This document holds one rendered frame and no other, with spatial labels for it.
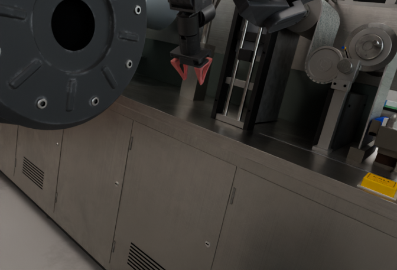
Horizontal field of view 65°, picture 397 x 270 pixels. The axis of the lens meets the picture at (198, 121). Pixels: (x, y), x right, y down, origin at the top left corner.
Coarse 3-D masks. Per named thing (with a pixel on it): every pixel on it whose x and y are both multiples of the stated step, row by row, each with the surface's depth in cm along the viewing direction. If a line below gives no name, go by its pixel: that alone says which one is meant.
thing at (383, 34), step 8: (360, 32) 96; (368, 32) 95; (376, 32) 94; (384, 32) 92; (352, 40) 98; (384, 40) 93; (352, 48) 98; (384, 48) 93; (352, 56) 98; (384, 56) 93; (360, 64) 97; (368, 64) 95
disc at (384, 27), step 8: (368, 24) 95; (376, 24) 94; (384, 24) 93; (352, 32) 98; (392, 32) 92; (392, 40) 92; (392, 48) 92; (344, 56) 100; (392, 56) 92; (376, 64) 94; (384, 64) 93
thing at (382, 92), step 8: (384, 72) 94; (392, 72) 106; (384, 80) 97; (384, 88) 102; (376, 96) 95; (384, 96) 108; (376, 104) 99; (384, 104) 114; (376, 112) 105; (368, 120) 97
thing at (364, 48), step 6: (366, 36) 94; (372, 36) 93; (378, 36) 92; (360, 42) 95; (366, 42) 94; (360, 48) 95; (366, 48) 94; (372, 48) 94; (378, 48) 92; (360, 54) 95; (366, 54) 94; (372, 54) 93; (378, 54) 93
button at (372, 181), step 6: (366, 174) 78; (372, 174) 78; (366, 180) 74; (372, 180) 73; (378, 180) 74; (384, 180) 75; (390, 180) 76; (366, 186) 74; (372, 186) 73; (378, 186) 73; (384, 186) 72; (390, 186) 72; (396, 186) 73; (384, 192) 72; (390, 192) 71
